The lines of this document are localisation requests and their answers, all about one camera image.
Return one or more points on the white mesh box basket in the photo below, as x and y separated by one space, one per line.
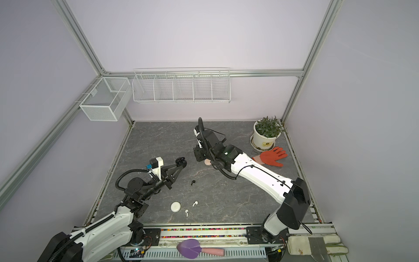
107 99

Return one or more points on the purple scoop pink handle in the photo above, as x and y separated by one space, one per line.
191 249

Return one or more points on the white wire shelf basket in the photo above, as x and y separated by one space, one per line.
182 85

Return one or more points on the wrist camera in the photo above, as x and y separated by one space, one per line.
154 168
197 133

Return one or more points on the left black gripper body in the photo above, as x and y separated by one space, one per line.
166 180

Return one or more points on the black earbud charging case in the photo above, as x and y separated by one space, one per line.
181 162

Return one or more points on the white earbud charging case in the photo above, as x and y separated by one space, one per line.
175 207

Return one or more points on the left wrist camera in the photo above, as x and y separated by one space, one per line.
154 168

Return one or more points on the pink earbud charging case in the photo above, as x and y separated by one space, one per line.
207 162

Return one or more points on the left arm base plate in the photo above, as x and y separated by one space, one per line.
146 237

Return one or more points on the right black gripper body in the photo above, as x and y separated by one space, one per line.
201 154

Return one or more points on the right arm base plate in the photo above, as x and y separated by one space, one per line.
259 235

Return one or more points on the green potted plant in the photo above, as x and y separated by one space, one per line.
269 127

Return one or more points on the white plant pot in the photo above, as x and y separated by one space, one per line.
262 143

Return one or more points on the red rubber glove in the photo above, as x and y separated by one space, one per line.
271 157

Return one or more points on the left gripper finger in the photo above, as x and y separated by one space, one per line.
174 174
169 167

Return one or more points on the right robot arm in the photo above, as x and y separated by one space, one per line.
291 195

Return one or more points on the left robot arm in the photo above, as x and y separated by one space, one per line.
121 226

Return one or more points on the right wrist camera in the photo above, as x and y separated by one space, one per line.
197 133

